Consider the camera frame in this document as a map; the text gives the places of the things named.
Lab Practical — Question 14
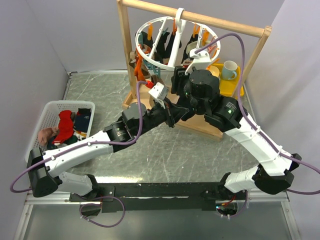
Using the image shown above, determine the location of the light blue mug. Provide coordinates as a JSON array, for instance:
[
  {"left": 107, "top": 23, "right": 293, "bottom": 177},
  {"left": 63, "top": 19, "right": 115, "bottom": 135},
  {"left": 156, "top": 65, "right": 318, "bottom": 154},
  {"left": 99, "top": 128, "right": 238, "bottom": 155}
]
[{"left": 221, "top": 60, "right": 238, "bottom": 80}]

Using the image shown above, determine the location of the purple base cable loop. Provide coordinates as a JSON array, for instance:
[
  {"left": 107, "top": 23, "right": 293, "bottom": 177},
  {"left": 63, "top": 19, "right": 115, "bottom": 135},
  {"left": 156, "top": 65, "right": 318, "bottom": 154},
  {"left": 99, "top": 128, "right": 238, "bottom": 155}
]
[{"left": 79, "top": 195, "right": 126, "bottom": 228}]

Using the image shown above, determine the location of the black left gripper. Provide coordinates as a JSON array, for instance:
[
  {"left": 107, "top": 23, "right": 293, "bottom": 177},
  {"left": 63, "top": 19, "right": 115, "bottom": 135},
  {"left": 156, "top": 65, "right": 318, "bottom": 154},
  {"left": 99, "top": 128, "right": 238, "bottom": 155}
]
[{"left": 135, "top": 97, "right": 189, "bottom": 137}]

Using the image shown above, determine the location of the yellow plastic tray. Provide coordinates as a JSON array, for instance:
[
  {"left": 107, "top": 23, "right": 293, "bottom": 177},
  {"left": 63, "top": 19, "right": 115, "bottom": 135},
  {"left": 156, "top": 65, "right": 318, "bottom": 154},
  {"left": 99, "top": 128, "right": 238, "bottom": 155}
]
[{"left": 209, "top": 63, "right": 241, "bottom": 97}]

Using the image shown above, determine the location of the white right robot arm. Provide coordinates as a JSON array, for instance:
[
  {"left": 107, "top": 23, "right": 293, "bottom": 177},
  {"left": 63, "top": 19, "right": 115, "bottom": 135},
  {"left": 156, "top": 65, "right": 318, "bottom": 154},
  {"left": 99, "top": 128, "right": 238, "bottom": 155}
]
[{"left": 171, "top": 66, "right": 299, "bottom": 200}]

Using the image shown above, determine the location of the wooden hanger rack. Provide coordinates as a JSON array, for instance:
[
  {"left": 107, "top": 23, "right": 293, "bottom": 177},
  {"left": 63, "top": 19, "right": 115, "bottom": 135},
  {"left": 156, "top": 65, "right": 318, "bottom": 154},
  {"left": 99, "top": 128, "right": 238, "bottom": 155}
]
[{"left": 117, "top": 0, "right": 272, "bottom": 142}]

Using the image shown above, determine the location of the cream sock on hanger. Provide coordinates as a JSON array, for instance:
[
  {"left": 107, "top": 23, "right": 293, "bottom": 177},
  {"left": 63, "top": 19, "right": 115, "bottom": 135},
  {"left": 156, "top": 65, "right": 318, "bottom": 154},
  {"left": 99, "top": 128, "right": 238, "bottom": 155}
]
[{"left": 186, "top": 41, "right": 200, "bottom": 56}]

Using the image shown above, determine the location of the brown ribbed sock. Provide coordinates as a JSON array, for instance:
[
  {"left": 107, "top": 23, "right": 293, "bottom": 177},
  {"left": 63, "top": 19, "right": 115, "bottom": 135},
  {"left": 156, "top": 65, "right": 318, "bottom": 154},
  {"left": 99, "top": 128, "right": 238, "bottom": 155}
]
[{"left": 150, "top": 75, "right": 165, "bottom": 85}]

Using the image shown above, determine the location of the orange sock on hanger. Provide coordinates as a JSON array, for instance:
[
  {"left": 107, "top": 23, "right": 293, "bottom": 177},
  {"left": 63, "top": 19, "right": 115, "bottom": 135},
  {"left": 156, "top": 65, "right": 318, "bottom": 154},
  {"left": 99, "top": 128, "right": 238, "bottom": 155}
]
[{"left": 134, "top": 53, "right": 146, "bottom": 82}]

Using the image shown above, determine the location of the navy sock in basket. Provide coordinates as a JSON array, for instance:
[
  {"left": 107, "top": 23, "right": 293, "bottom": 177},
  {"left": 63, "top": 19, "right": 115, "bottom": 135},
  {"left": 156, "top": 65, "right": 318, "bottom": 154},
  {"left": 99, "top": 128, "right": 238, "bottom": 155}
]
[{"left": 73, "top": 108, "right": 92, "bottom": 133}]

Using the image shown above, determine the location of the white plastic basket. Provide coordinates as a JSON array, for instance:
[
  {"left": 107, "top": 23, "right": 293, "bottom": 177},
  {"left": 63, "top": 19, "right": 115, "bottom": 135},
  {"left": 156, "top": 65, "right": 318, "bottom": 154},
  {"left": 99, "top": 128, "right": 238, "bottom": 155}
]
[{"left": 24, "top": 100, "right": 96, "bottom": 163}]

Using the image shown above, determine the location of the red sock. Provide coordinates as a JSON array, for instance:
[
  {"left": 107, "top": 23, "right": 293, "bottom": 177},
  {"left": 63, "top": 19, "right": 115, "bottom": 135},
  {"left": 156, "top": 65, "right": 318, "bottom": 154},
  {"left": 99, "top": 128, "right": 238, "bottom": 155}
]
[{"left": 52, "top": 110, "right": 74, "bottom": 146}]

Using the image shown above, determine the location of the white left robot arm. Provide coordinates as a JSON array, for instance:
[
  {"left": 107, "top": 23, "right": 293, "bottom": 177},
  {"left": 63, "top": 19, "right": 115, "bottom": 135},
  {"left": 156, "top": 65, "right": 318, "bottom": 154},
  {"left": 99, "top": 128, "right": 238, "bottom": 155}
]
[{"left": 27, "top": 99, "right": 189, "bottom": 201}]

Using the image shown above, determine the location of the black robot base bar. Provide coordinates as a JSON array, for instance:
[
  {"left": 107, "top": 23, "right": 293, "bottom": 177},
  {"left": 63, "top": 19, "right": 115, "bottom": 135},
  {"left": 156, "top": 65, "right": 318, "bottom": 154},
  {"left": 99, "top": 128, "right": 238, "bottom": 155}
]
[{"left": 69, "top": 182, "right": 246, "bottom": 213}]

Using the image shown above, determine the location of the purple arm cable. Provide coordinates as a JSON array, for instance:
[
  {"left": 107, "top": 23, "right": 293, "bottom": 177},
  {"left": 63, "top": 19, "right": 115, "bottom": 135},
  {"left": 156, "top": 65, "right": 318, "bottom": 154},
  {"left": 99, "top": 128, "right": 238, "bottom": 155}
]
[
  {"left": 194, "top": 32, "right": 320, "bottom": 195},
  {"left": 9, "top": 80, "right": 151, "bottom": 194}
]

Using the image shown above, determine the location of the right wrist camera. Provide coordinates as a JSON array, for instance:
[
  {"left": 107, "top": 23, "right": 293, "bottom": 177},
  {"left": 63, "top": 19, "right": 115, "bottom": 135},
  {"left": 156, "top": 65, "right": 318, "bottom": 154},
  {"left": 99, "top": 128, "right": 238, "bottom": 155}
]
[{"left": 185, "top": 48, "right": 211, "bottom": 75}]

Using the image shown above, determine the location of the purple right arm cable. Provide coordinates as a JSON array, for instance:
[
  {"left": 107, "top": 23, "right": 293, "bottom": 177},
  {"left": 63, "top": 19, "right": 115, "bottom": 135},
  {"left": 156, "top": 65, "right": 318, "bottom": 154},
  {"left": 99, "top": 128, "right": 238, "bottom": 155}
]
[{"left": 194, "top": 32, "right": 320, "bottom": 195}]

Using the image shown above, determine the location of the pink sock in basket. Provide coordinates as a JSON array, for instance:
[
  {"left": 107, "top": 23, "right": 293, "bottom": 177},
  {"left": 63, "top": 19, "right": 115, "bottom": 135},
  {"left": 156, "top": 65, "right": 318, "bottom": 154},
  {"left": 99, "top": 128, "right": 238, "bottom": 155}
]
[{"left": 37, "top": 126, "right": 59, "bottom": 147}]

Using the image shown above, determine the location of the white round clip hanger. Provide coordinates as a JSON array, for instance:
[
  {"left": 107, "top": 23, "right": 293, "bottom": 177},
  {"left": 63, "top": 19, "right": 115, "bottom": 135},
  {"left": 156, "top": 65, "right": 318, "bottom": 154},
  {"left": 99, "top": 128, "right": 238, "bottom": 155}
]
[{"left": 135, "top": 8, "right": 221, "bottom": 71}]

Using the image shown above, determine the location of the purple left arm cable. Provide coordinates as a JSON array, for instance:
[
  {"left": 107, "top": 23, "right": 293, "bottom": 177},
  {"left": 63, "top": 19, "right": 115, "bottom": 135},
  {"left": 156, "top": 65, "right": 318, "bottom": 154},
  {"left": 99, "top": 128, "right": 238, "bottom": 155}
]
[{"left": 9, "top": 80, "right": 151, "bottom": 194}]

